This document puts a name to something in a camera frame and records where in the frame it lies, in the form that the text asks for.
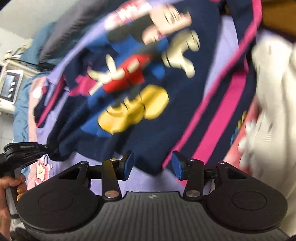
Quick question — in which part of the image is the navy cartoon print garment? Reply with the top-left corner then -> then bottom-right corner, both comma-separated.
33,0 -> 263,176

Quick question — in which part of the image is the person's left hand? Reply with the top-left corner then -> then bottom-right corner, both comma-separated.
1,174 -> 27,240

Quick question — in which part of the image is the white dotted garment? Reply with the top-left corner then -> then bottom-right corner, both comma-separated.
241,35 -> 295,235

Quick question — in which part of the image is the white appliance with panel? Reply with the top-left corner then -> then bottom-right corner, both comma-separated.
1,59 -> 39,114

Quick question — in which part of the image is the purple floral bed sheet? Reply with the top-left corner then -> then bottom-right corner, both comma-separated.
26,0 -> 246,195

